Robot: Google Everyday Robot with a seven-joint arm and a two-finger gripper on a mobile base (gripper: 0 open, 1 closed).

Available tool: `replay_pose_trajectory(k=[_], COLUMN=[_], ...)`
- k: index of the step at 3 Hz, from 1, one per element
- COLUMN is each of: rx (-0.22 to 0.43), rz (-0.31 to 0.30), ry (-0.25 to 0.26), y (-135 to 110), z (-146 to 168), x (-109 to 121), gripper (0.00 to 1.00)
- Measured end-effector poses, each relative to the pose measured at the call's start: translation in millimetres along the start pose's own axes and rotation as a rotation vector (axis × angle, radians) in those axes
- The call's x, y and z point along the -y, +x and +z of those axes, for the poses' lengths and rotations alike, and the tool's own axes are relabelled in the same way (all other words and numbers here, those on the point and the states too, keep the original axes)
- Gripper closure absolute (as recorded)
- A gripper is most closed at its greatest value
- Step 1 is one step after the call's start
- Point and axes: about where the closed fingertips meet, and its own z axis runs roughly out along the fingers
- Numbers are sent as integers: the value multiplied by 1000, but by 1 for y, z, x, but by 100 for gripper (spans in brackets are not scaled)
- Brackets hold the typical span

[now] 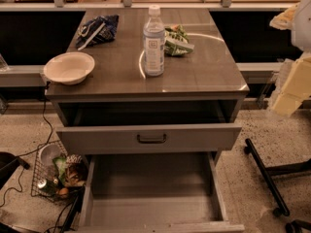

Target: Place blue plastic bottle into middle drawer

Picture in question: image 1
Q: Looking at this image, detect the blue chip bag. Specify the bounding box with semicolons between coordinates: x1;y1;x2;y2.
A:
76;15;119;50

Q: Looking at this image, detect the clear plastic water bottle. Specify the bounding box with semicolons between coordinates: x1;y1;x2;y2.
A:
143;5;165;77

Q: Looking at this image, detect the silver metal cup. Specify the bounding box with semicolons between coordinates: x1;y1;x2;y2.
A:
38;144;61;166

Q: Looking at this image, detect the green chip bag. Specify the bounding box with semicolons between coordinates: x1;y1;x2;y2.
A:
164;24;194;56

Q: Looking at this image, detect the green soda can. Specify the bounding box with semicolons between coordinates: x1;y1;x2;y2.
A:
37;179;58;194

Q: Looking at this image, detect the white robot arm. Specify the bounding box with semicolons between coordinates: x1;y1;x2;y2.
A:
268;0;311;117

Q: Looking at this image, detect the black wire basket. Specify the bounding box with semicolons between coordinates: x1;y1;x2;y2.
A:
31;140;84;202

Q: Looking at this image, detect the grey drawer cabinet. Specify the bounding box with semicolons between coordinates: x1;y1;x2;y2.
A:
44;8;249;128

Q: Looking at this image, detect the open middle drawer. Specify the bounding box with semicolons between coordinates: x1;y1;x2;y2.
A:
78;152;245;233

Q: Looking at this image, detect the black power cable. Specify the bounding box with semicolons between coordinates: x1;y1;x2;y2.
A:
0;81;54;209

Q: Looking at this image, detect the top grey drawer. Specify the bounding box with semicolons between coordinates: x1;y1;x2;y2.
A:
56;123;241;154

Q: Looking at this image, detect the brown snack bag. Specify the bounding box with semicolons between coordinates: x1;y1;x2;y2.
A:
65;154;87;187

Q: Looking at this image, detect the black chair base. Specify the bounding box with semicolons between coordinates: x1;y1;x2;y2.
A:
244;138;311;233

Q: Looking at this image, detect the white paper bowl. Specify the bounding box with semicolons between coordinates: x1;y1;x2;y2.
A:
44;51;95;85

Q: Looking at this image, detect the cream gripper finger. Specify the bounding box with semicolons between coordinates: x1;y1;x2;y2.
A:
269;4;298;30
270;55;311;117

